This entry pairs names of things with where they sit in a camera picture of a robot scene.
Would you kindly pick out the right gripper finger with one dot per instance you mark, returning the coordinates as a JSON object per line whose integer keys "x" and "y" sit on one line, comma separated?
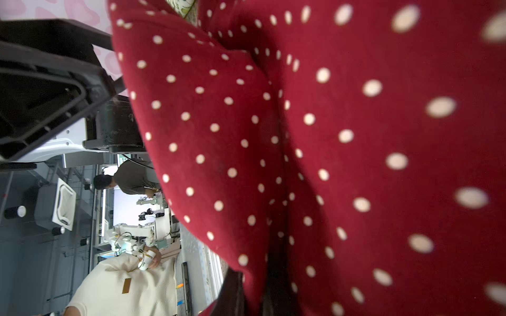
{"x": 231, "y": 300}

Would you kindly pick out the red polka dot skirt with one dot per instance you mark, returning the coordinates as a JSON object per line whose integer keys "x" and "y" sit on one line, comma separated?
{"x": 347, "y": 157}

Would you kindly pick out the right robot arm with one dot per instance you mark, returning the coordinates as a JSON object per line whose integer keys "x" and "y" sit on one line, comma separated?
{"x": 63, "y": 120}

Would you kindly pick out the person in cream shirt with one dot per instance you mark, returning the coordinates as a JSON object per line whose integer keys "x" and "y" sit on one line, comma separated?
{"x": 117, "y": 286}

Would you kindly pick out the person in grey shirt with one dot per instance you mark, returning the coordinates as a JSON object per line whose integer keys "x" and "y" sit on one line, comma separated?
{"x": 132, "y": 177}

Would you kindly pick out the lemon print skirt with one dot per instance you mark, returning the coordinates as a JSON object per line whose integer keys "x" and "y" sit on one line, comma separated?
{"x": 187, "y": 9}

